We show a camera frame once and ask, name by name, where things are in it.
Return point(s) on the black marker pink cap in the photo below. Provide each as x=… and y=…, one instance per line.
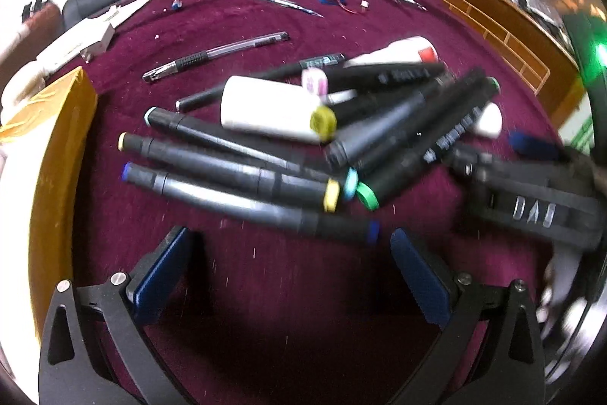
x=323, y=81

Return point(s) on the green tracker device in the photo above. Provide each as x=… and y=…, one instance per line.
x=587, y=35

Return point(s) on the white power adapter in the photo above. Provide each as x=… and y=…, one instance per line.
x=97, y=41

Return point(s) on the white paper sheets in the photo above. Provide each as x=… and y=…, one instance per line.
x=31, y=77

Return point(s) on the white bottle yellow cap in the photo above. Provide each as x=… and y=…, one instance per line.
x=275, y=109

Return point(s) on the black marker blue caps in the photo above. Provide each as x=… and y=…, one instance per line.
x=304, y=222

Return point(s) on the silver metal pen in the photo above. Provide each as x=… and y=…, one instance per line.
x=292, y=5

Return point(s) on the thin black pen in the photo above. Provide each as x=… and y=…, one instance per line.
x=213, y=94

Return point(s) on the white bottle red cap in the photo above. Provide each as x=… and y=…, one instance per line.
x=409, y=50

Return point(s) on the black marker dark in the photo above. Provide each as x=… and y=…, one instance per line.
x=390, y=119

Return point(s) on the small nail clipper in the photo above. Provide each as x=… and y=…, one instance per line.
x=411, y=3

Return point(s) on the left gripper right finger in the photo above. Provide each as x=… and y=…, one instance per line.
x=488, y=350

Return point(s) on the black marker yellow caps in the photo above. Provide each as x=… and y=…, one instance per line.
x=249, y=177

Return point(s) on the black marker light-blue cap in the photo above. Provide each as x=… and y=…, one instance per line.
x=213, y=135

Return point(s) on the clear black gel pen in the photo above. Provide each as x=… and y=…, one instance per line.
x=201, y=57

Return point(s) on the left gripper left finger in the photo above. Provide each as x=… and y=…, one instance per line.
x=69, y=363

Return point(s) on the white gloved right hand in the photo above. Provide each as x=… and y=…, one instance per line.
x=571, y=299

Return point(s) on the wooden cabinet counter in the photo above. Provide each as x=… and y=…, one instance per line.
x=543, y=64

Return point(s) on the black marker green cap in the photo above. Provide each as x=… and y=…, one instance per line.
x=409, y=162

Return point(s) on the yellow taped cardboard tray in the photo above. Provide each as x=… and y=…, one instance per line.
x=46, y=141

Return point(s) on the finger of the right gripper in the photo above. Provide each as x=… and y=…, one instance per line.
x=531, y=147

